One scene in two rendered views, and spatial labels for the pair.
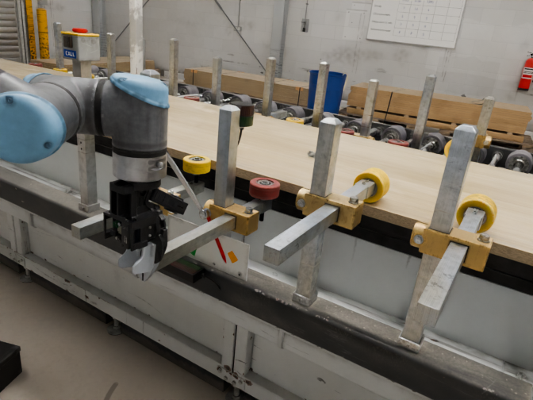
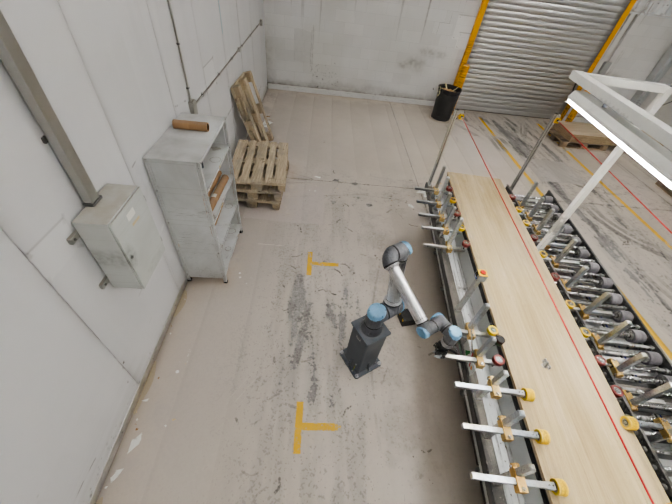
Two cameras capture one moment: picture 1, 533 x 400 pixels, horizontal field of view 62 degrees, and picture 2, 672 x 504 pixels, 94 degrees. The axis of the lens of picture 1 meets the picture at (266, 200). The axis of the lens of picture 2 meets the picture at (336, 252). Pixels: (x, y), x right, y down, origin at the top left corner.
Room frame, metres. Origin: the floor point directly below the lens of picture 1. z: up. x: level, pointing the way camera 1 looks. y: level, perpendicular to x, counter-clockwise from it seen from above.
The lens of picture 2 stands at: (-0.61, -0.34, 2.95)
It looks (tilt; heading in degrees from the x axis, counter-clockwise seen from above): 45 degrees down; 59
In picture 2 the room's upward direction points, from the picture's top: 9 degrees clockwise
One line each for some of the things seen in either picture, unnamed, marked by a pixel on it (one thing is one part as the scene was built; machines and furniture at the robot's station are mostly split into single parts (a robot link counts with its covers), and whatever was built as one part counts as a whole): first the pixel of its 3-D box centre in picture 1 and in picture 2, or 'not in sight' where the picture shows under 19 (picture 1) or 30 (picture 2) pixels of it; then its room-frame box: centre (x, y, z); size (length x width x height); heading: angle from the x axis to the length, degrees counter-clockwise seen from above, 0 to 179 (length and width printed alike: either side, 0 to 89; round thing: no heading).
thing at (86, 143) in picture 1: (85, 139); (467, 294); (1.27, 0.55, 0.93); 0.05 x 0.05 x 0.45; 61
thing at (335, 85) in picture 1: (325, 96); not in sight; (6.74, -0.71, 0.36); 0.59 x 0.57 x 0.73; 156
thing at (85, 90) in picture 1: (65, 105); (439, 322); (0.71, 0.33, 1.14); 0.12 x 0.12 x 0.09; 8
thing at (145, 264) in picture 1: (143, 265); not in sight; (0.71, 0.21, 0.86); 0.06 x 0.03 x 0.09; 150
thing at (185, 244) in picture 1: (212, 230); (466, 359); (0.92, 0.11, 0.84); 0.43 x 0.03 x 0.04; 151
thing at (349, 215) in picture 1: (328, 206); (493, 387); (0.89, -0.13, 0.95); 0.14 x 0.06 x 0.05; 61
